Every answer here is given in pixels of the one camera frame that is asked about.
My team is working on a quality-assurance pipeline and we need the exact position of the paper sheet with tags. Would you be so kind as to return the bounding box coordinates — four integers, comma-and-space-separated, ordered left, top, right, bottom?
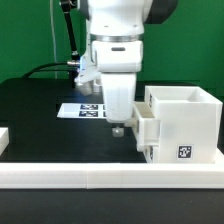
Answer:
57, 103, 106, 119

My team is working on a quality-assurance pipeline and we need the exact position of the white drawer box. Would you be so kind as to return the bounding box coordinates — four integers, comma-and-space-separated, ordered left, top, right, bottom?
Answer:
125, 102, 160, 152
143, 146, 153, 163

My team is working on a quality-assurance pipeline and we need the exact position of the black cable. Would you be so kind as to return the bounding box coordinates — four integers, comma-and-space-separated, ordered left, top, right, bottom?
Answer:
22, 61, 81, 80

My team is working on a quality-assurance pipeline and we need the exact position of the thin white cable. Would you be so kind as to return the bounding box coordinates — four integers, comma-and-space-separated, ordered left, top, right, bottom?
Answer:
49, 0, 58, 80

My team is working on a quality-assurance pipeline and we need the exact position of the white front drawer box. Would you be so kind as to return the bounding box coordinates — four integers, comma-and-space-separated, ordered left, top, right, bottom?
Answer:
143, 146, 153, 163

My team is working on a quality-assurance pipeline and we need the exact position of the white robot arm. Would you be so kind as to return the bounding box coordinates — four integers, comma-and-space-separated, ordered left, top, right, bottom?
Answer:
60, 0, 178, 137

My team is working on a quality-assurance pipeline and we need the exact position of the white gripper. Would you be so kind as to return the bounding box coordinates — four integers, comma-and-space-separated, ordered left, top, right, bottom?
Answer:
92, 41, 143, 137

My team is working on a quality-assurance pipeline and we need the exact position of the white L-shaped fence rail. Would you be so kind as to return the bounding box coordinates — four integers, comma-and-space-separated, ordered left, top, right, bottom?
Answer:
0, 163, 224, 189

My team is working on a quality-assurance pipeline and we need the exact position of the white drawer cabinet frame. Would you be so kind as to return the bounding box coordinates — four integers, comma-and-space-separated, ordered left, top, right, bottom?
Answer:
144, 86, 223, 164

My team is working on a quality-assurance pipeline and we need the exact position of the white block at left edge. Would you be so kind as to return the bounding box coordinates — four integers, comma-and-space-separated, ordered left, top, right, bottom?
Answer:
0, 128, 9, 155

